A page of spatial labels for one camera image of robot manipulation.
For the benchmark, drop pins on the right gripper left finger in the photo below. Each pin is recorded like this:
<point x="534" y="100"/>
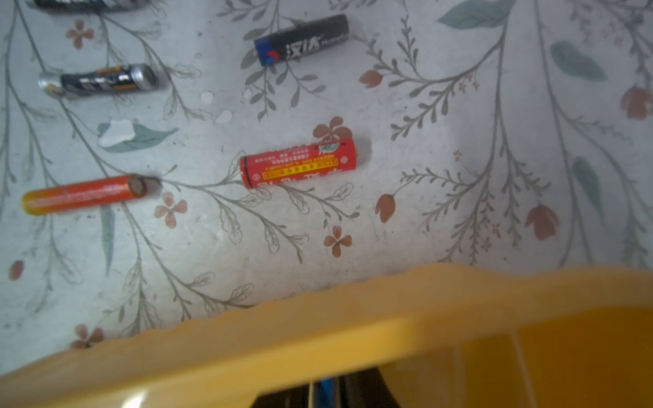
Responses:
<point x="289" y="398"/>

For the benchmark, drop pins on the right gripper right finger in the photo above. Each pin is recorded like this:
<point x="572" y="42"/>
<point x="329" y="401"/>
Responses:
<point x="365" y="389"/>

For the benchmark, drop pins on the yellow plastic storage box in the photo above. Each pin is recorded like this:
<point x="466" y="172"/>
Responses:
<point x="441" y="336"/>

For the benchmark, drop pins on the red battery mat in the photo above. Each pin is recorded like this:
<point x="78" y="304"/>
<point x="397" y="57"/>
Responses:
<point x="298" y="163"/>

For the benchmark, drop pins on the orange battery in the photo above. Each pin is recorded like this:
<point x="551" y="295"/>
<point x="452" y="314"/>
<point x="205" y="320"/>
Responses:
<point x="95" y="193"/>

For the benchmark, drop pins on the black blue battery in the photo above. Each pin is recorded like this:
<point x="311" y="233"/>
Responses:
<point x="304" y="39"/>

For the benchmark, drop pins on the dark battery mat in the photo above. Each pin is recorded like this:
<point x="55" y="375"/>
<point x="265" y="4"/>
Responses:
<point x="118" y="79"/>

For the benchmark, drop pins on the dark battery top edge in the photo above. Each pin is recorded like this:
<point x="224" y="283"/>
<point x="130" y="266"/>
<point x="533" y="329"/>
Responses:
<point x="84" y="6"/>

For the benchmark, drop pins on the floral table mat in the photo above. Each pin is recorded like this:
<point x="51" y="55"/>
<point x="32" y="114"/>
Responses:
<point x="514" y="135"/>

